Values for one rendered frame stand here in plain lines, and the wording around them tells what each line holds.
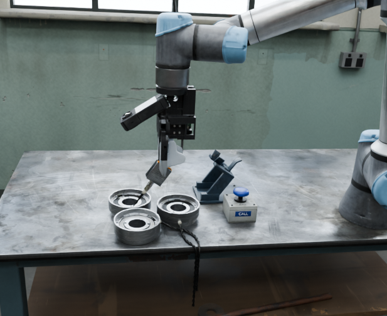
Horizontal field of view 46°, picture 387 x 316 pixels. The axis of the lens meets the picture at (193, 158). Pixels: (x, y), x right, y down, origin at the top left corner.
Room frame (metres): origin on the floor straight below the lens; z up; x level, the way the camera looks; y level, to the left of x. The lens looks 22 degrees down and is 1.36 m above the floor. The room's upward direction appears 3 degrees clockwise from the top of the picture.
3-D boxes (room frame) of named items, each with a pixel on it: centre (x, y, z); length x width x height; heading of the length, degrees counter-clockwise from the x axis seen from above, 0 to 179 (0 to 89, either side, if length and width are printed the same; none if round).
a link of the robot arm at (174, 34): (0.99, 0.05, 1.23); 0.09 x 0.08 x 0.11; 84
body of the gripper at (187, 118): (0.99, 0.05, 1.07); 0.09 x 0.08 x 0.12; 101
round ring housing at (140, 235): (0.90, 0.12, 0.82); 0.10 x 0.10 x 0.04
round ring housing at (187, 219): (0.99, 0.03, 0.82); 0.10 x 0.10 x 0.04
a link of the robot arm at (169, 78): (0.99, 0.06, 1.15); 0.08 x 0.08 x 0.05
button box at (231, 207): (1.02, -0.13, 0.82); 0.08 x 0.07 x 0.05; 100
